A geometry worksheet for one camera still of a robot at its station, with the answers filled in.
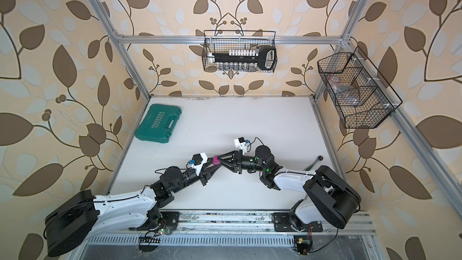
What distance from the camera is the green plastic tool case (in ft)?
3.27

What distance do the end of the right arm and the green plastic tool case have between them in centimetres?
41

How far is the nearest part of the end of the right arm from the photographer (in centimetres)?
69
